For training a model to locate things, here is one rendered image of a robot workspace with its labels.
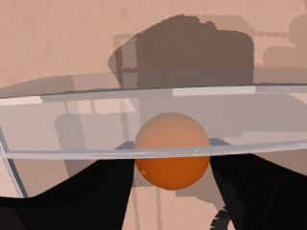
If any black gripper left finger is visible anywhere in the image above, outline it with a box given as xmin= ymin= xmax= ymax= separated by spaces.
xmin=0 ymin=159 xmax=135 ymax=230

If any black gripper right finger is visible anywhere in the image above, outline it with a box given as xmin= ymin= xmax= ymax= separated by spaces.
xmin=210 ymin=153 xmax=307 ymax=230

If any orange ball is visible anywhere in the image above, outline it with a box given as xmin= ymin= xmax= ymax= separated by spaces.
xmin=134 ymin=156 xmax=211 ymax=190

